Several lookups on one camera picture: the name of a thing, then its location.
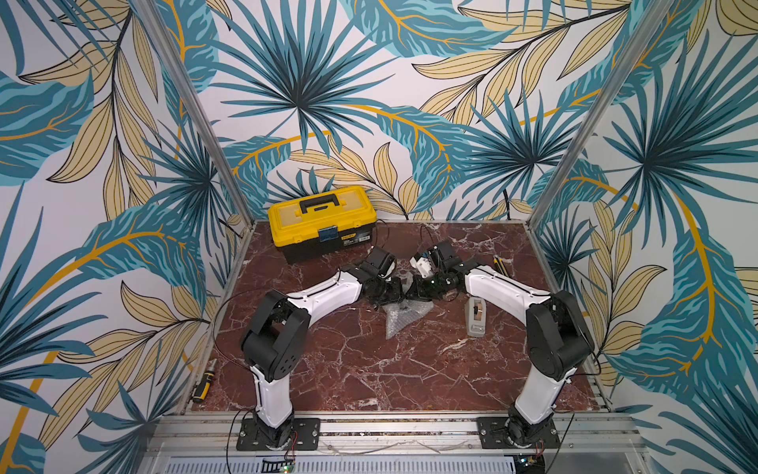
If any clear bubble wrap sheet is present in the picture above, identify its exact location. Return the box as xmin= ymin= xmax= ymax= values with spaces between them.
xmin=382 ymin=299 xmax=434 ymax=340

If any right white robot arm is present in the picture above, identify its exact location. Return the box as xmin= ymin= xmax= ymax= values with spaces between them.
xmin=407 ymin=257 xmax=594 ymax=448

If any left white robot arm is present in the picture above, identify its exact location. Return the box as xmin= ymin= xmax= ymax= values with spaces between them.
xmin=241 ymin=247 xmax=404 ymax=448

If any white tape dispenser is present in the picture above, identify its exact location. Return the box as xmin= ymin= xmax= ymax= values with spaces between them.
xmin=465 ymin=296 xmax=487 ymax=338

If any yellow black toolbox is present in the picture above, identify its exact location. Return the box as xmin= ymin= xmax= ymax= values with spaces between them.
xmin=268 ymin=186 xmax=377 ymax=264

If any yellow black screwdriver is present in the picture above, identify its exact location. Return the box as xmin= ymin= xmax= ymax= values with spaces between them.
xmin=191 ymin=359 xmax=217 ymax=404

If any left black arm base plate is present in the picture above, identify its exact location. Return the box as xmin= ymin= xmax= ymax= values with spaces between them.
xmin=235 ymin=418 xmax=321 ymax=452

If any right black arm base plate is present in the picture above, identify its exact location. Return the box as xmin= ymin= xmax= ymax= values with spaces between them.
xmin=476 ymin=416 xmax=560 ymax=450

